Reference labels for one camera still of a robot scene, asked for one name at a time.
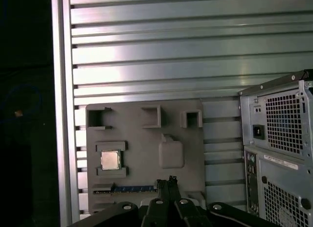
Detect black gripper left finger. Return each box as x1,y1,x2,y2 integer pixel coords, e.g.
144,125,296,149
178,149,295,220
70,179,176,227

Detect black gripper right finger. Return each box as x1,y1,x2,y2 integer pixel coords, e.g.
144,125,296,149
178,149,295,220
168,175,281,227

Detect silver CPU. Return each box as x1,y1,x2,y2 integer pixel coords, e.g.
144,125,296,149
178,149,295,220
100,149,125,171

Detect RAM stick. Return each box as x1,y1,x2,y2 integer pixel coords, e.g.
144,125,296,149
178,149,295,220
93,185,159,193

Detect grey parts rack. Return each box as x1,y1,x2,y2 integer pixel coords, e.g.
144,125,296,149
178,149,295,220
85,101,206,214

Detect grey power supply unit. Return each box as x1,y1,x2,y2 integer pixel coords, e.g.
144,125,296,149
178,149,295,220
248,90,306,159

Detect black PC case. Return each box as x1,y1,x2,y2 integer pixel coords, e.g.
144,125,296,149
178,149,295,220
238,68,313,227

